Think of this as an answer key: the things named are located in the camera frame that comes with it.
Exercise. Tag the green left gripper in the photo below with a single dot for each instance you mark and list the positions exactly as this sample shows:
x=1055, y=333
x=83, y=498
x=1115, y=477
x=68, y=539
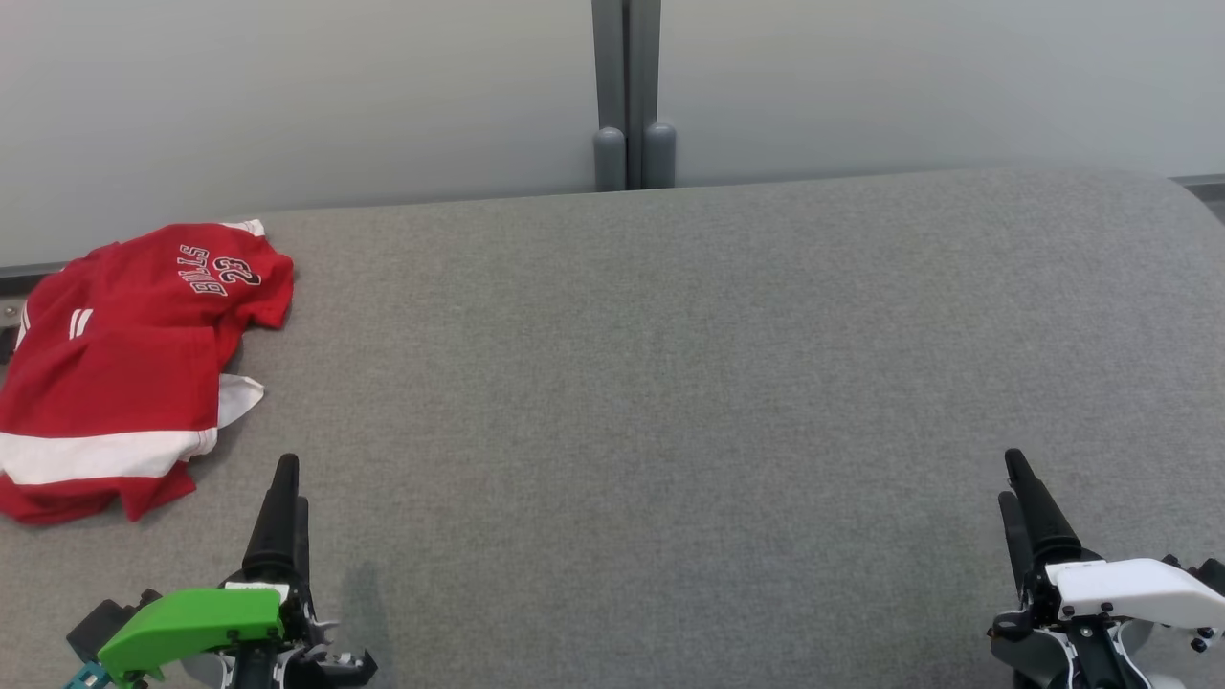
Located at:
x=191, y=622

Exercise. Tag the grey partition post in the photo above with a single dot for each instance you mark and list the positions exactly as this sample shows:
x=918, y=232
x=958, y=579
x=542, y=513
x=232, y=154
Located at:
x=651, y=96
x=609, y=96

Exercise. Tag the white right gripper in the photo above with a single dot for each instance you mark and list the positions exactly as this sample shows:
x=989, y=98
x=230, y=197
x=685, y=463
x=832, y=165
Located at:
x=1129, y=588

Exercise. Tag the red shorts with white stripe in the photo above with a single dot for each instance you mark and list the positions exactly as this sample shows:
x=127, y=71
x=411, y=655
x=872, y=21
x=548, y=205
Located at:
x=96, y=402

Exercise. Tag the round grey furniture foot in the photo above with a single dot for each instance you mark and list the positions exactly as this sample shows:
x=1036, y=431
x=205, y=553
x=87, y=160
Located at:
x=8, y=321

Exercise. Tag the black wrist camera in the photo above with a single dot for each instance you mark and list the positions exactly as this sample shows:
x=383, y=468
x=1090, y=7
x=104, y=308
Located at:
x=110, y=627
x=1208, y=572

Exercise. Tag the dark grey baseboard strip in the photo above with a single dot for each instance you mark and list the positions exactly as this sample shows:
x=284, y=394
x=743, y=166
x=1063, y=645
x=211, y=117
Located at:
x=29, y=270
x=1201, y=187

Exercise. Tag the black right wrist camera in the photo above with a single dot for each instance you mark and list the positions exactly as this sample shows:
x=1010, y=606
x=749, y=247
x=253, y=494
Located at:
x=1208, y=572

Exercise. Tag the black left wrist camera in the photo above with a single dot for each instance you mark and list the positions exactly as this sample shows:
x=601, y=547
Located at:
x=110, y=627

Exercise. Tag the red white jersey shirt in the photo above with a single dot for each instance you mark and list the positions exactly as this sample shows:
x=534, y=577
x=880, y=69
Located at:
x=191, y=277

